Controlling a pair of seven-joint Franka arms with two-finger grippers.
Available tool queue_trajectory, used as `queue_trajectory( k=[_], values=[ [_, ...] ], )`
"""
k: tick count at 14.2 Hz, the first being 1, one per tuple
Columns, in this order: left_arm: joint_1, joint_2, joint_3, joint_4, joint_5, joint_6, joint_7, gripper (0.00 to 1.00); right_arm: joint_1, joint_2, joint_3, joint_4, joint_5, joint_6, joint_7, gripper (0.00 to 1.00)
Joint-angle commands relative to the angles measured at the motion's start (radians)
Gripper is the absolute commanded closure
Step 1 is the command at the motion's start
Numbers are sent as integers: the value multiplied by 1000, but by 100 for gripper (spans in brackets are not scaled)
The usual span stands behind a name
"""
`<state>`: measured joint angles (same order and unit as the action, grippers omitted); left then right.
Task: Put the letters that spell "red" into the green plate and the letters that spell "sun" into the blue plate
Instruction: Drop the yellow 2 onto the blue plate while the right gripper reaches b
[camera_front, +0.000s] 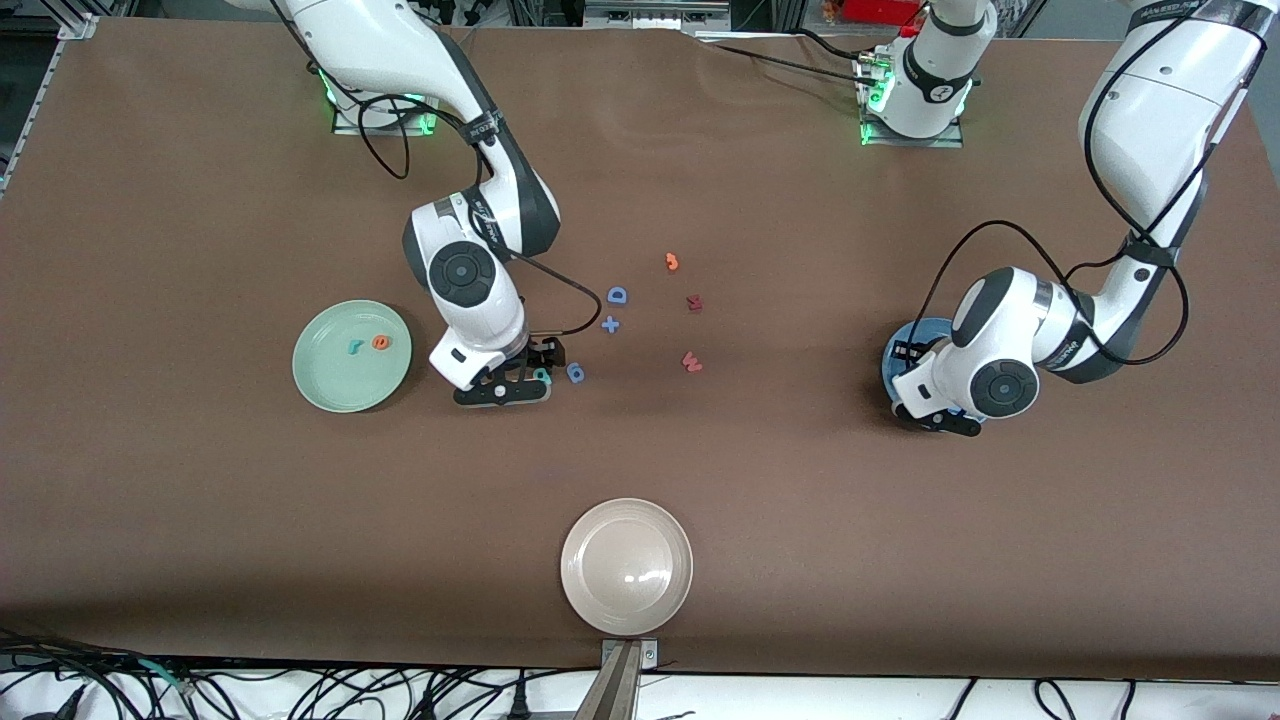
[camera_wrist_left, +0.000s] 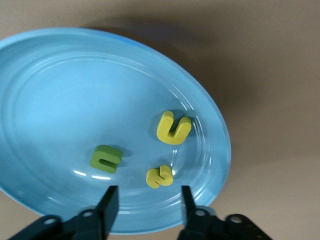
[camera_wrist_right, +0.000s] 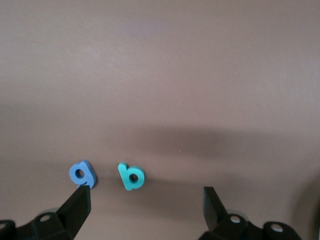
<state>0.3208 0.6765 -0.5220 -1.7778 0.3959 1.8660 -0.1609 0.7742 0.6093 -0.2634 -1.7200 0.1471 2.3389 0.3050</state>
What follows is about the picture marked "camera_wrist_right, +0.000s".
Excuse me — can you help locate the teal foam letter b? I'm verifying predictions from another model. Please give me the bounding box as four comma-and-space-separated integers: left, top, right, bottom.
117, 162, 146, 192

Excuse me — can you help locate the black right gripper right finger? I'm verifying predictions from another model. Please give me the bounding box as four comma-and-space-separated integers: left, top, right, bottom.
199, 186, 300, 240

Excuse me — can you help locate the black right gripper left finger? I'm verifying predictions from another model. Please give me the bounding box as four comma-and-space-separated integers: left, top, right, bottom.
0, 186, 91, 240

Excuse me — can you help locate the blue foam letter g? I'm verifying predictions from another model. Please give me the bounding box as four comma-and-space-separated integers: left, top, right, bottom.
68, 159, 97, 190

